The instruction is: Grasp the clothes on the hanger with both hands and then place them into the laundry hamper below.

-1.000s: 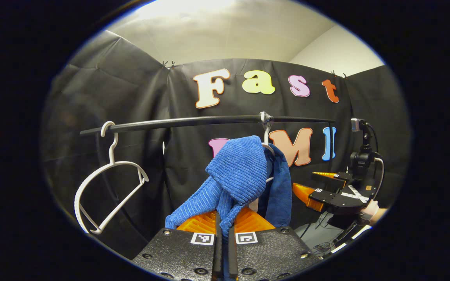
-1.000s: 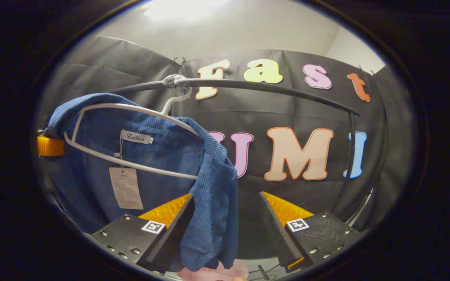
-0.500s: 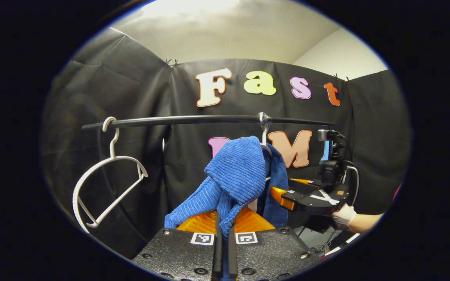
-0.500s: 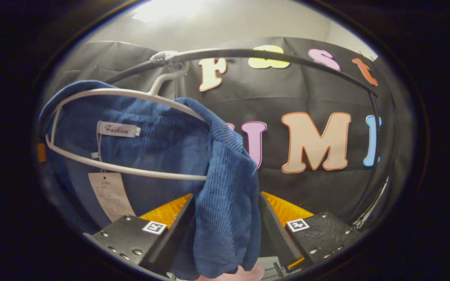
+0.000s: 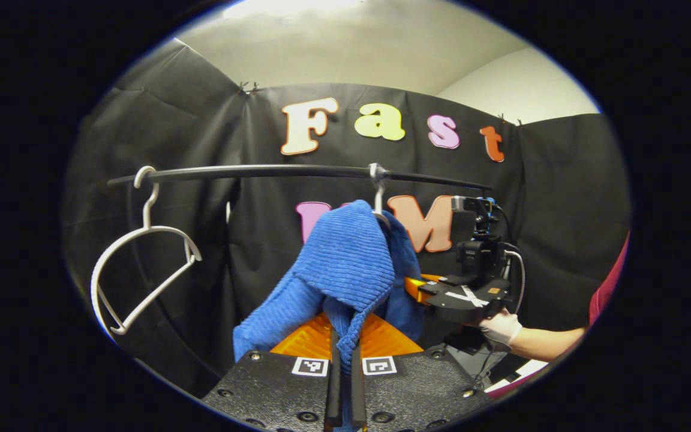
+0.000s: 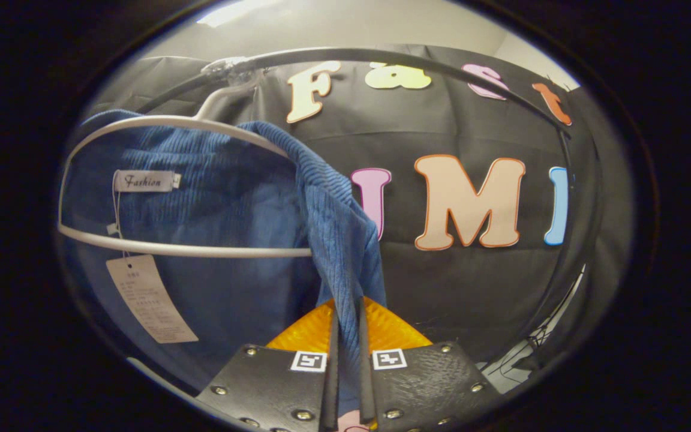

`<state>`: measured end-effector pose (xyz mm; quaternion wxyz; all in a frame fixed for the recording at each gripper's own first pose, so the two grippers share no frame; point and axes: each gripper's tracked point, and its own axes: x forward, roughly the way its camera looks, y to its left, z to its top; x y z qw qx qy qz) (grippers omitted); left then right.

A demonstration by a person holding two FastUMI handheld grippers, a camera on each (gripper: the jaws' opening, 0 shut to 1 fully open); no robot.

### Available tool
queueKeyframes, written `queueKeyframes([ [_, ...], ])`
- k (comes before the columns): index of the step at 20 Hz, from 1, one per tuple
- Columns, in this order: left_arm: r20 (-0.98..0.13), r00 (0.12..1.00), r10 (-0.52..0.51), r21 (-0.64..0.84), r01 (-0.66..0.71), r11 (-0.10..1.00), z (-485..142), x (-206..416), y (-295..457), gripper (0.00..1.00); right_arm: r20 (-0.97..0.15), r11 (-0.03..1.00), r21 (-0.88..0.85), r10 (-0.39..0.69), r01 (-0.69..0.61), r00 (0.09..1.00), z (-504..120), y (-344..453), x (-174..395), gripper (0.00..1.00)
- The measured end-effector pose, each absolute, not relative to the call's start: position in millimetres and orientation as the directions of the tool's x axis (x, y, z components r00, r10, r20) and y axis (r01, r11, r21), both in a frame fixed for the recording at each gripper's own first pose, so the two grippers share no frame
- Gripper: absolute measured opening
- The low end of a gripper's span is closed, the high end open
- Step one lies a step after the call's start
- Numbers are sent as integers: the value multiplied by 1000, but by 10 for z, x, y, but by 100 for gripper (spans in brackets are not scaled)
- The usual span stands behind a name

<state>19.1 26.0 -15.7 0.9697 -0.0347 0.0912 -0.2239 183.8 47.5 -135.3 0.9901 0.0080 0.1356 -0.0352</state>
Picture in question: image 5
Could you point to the black clothes rail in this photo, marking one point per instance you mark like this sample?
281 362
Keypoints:
261 171

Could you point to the white hanger with taped hook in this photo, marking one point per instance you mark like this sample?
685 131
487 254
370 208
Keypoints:
378 192

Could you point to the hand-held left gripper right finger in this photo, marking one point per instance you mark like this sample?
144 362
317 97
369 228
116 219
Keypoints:
358 390

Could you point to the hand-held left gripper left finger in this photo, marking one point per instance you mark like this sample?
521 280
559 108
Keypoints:
333 384

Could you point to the person's maroon shirt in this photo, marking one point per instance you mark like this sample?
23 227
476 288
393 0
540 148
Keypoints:
609 282

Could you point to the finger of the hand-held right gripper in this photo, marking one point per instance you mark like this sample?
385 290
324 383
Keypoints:
435 286

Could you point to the white plastic hanger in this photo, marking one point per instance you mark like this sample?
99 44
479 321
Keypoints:
147 228

